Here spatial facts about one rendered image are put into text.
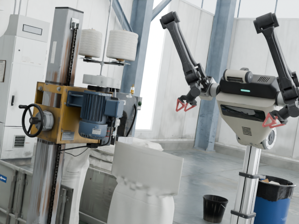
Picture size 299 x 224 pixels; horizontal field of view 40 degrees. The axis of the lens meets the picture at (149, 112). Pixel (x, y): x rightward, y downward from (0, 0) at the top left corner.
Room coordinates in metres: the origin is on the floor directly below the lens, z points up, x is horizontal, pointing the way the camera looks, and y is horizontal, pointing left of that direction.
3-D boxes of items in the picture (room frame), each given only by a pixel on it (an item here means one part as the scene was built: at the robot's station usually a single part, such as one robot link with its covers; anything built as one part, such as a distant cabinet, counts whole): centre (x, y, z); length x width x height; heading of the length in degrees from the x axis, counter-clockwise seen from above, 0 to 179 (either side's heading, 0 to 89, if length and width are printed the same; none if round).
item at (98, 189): (3.18, 0.47, 0.54); 1.05 x 0.02 x 0.41; 52
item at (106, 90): (2.23, 0.29, 1.35); 0.12 x 0.12 x 0.04
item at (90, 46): (2.51, 0.41, 1.61); 0.15 x 0.14 x 0.17; 52
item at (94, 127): (2.23, 0.29, 1.21); 0.15 x 0.15 x 0.25
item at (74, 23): (2.28, 0.47, 1.68); 0.05 x 0.03 x 0.06; 142
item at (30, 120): (2.18, 0.60, 1.13); 0.18 x 0.11 x 0.18; 52
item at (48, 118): (2.24, 0.56, 1.14); 0.11 x 0.06 x 0.11; 52
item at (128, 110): (2.69, 0.28, 1.21); 0.30 x 0.25 x 0.30; 52
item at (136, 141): (6.12, 0.08, 0.56); 0.67 x 0.43 x 0.15; 52
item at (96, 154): (5.58, 0.47, 0.44); 0.66 x 0.42 x 0.14; 46
